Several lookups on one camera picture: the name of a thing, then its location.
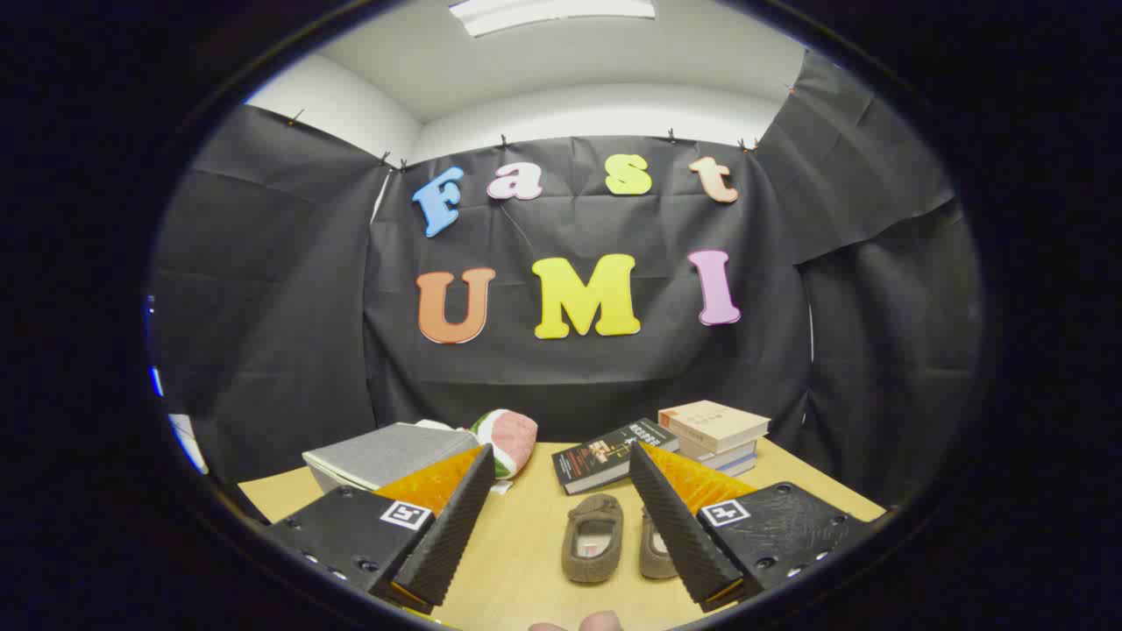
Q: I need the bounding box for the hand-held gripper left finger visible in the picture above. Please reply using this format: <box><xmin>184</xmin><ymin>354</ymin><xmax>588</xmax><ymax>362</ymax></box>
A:
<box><xmin>261</xmin><ymin>443</ymin><xmax>497</xmax><ymax>614</ymax></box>

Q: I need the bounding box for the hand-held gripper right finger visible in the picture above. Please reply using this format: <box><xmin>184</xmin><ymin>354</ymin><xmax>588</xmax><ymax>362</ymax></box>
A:
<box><xmin>628</xmin><ymin>441</ymin><xmax>888</xmax><ymax>613</ymax></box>

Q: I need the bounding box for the brown fuzzy slipper shoe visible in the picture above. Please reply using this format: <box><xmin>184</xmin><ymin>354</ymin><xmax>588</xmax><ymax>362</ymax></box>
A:
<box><xmin>638</xmin><ymin>506</ymin><xmax>680</xmax><ymax>580</ymax></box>
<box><xmin>561</xmin><ymin>493</ymin><xmax>625</xmax><ymax>585</ymax></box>

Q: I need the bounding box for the grey fabric storage box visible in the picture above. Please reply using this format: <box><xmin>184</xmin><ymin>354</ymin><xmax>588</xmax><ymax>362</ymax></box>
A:
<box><xmin>302</xmin><ymin>423</ymin><xmax>481</xmax><ymax>492</ymax></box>

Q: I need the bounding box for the white grey book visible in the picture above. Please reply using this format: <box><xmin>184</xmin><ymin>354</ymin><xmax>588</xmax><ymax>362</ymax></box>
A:
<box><xmin>679</xmin><ymin>438</ymin><xmax>759</xmax><ymax>467</ymax></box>

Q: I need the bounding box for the watermelon slice plush toy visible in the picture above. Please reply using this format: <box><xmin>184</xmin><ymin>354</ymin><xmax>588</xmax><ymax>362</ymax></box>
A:
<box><xmin>471</xmin><ymin>408</ymin><xmax>539</xmax><ymax>480</ymax></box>

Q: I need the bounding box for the black cover book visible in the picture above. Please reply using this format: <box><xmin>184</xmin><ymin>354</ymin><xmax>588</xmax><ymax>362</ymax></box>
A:
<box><xmin>551</xmin><ymin>418</ymin><xmax>680</xmax><ymax>496</ymax></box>

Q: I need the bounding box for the beige cover book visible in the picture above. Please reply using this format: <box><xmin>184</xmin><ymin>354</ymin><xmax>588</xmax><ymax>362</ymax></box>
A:
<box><xmin>657</xmin><ymin>400</ymin><xmax>771</xmax><ymax>454</ymax></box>

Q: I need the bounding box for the black backdrop cloth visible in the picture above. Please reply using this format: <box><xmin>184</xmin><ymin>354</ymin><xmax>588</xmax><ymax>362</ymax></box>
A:
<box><xmin>151</xmin><ymin>50</ymin><xmax>983</xmax><ymax>509</ymax></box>

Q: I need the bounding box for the ceiling light panel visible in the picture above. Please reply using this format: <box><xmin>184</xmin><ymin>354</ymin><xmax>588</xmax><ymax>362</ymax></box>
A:
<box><xmin>449</xmin><ymin>0</ymin><xmax>657</xmax><ymax>38</ymax></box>

